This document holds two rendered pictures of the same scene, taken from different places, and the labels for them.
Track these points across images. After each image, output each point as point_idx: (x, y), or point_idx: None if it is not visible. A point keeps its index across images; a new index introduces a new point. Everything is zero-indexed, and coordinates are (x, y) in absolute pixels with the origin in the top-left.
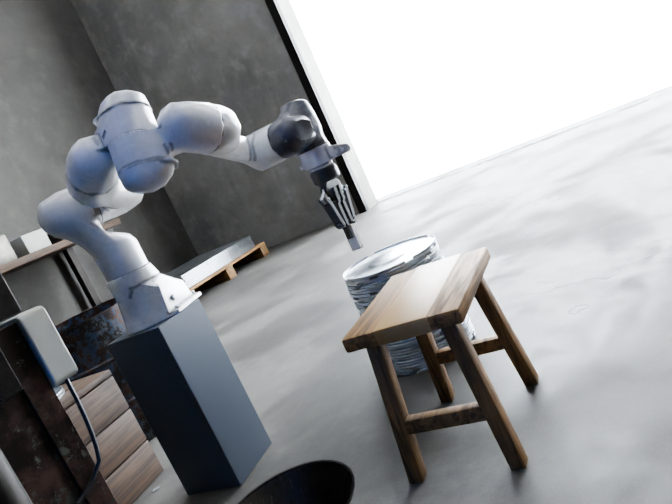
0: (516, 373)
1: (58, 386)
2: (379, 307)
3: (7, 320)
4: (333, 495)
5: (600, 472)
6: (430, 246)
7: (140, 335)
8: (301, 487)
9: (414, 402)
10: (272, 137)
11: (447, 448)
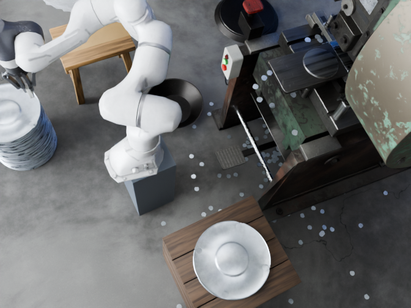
0: (61, 80)
1: (194, 263)
2: (106, 47)
3: (239, 49)
4: None
5: None
6: (4, 84)
7: (163, 140)
8: None
9: (84, 117)
10: (41, 33)
11: (116, 83)
